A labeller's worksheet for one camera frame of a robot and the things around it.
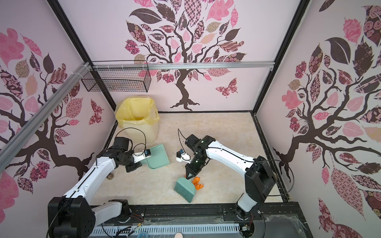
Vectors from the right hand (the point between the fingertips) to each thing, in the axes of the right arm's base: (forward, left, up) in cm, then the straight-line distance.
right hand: (188, 175), depth 75 cm
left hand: (+9, +30, -4) cm, 32 cm away
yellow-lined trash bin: (+39, +35, +3) cm, 52 cm away
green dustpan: (+13, +19, -6) cm, 24 cm away
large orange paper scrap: (0, -4, -10) cm, 11 cm away
